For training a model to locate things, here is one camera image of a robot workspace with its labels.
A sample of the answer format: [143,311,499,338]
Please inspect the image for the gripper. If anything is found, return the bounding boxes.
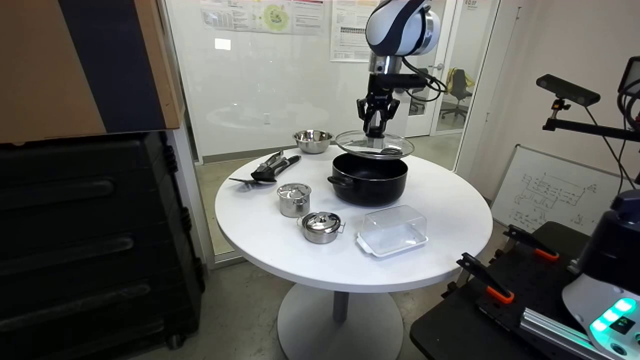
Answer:
[356,89,401,138]

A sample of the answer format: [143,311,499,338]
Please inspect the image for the black and orange clamp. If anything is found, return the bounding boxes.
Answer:
[502,224,560,263]
[456,252,516,305]

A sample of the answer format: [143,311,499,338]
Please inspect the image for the black spatula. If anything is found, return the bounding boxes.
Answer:
[228,176,277,187]

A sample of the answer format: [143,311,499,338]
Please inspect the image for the small tall steel pot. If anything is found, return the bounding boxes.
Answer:
[276,183,313,218]

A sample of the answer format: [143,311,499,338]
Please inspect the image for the camera on mount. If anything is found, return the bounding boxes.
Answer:
[535,73,640,144]

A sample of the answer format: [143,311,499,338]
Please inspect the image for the glass door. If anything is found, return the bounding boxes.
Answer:
[404,0,503,139]

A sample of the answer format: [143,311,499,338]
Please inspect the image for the stack of black cases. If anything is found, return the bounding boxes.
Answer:
[0,131,206,360]

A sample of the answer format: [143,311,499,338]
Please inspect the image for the whiteboard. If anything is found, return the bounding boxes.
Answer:
[490,144,632,236]

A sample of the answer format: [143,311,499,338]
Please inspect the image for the black ladle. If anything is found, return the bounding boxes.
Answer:
[250,154,303,184]

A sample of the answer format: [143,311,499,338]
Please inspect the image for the wide poster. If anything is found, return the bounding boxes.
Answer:
[200,0,327,36]

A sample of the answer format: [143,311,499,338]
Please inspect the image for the cardboard box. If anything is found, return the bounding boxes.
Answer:
[0,0,184,146]

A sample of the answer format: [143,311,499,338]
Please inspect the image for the black pot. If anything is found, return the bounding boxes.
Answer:
[327,152,409,208]

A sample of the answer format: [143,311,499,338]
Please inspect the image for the steel bowl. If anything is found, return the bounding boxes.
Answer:
[292,129,334,154]

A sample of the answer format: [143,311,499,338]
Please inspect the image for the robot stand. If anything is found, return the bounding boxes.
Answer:
[409,220,640,360]

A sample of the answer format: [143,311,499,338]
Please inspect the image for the small steel pot with handles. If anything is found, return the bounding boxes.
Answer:
[297,211,346,245]

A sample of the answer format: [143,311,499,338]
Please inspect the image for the small steel domed lid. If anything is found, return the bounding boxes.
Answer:
[302,211,342,232]

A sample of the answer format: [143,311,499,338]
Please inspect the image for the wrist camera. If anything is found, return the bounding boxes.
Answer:
[369,74,429,92]

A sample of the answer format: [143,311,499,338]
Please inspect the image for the clear plastic dish cover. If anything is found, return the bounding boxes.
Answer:
[360,204,429,254]

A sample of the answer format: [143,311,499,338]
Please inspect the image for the tall poster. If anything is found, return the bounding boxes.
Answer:
[329,0,382,64]

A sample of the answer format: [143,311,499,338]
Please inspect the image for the office chair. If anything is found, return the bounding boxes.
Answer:
[439,67,474,122]

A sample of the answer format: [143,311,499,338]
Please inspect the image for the small flat steel lid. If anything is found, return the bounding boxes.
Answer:
[276,183,313,201]

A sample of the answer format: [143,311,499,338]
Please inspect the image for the glass pot lid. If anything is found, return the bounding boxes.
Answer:
[335,129,416,161]

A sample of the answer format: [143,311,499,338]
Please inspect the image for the white dish base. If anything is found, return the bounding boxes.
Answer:
[356,232,430,259]

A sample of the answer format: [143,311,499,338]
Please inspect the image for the steel and black tongs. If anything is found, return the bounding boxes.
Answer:
[256,149,286,173]

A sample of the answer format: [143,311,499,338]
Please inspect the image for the black cable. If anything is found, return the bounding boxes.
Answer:
[584,75,640,192]

